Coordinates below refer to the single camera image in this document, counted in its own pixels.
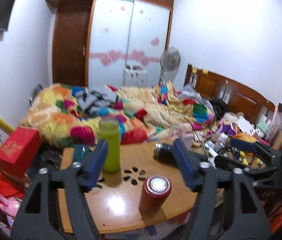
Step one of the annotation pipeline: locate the red thermos cup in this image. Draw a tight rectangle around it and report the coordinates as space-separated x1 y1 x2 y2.
139 175 172 213

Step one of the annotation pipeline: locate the dark green mug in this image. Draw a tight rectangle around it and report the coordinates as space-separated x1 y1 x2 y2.
72 144 92 163

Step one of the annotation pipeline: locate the black thermos bottle lying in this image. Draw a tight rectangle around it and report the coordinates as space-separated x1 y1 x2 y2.
153 143 177 166

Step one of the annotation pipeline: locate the wooden headboard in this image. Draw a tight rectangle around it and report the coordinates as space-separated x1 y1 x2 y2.
184 64 275 124

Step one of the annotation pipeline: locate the green thermos bottle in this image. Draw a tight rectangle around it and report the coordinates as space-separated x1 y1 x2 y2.
98 118 120 172

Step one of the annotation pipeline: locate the red gift box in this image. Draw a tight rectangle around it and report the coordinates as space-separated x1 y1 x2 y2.
0 126 42 178

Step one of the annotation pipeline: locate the grey black garment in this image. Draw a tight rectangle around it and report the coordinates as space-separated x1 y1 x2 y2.
75 86 118 115

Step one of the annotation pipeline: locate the colourful patchwork quilt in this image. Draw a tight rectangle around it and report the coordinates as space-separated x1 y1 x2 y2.
21 81 215 148

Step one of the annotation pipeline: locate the standing electric fan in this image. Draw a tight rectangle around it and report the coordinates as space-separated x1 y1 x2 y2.
159 47 181 83

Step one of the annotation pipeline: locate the white suitcase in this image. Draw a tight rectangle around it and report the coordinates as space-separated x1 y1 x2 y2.
123 66 148 88

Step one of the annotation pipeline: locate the white sliding wardrobe with hearts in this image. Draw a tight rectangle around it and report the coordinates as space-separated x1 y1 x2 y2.
88 0 170 87

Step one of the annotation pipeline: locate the brown wooden door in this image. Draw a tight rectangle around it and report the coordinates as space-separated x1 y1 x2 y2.
52 4 91 86

